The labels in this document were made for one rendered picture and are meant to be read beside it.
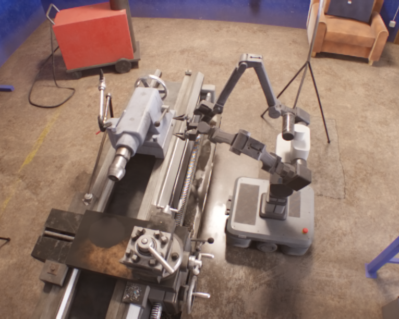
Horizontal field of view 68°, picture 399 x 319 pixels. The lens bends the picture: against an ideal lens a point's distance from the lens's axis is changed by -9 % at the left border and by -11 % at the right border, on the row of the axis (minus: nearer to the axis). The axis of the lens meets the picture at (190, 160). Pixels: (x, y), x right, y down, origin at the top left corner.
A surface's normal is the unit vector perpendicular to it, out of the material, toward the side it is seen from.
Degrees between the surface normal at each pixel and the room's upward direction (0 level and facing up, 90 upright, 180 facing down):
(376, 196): 0
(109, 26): 90
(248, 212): 0
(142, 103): 0
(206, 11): 90
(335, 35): 90
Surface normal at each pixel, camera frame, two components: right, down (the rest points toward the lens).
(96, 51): 0.15, 0.77
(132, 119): -0.04, -0.62
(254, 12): -0.19, 0.77
